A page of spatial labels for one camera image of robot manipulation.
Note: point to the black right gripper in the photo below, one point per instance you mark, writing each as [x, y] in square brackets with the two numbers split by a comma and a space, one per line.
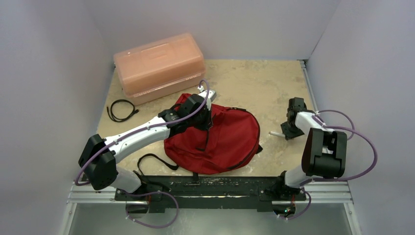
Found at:
[292, 130]

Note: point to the red backpack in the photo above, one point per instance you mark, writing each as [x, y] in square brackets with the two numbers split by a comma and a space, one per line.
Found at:
[215, 140]

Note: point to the white pencil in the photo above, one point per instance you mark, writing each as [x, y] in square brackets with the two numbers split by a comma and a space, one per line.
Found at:
[276, 134]

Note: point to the aluminium frame rail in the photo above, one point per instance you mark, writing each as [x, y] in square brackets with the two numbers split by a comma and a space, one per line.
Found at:
[315, 189]

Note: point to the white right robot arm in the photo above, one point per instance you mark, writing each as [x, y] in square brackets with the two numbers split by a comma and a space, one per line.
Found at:
[324, 154]

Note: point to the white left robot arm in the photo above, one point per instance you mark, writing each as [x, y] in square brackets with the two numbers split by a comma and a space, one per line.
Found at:
[100, 157]

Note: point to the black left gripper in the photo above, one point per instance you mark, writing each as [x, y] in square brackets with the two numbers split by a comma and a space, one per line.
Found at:
[208, 122]

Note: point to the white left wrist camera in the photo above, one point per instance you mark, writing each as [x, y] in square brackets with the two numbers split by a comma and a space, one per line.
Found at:
[209, 95]

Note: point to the translucent pink storage box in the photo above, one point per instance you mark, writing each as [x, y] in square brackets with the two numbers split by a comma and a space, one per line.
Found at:
[160, 68]

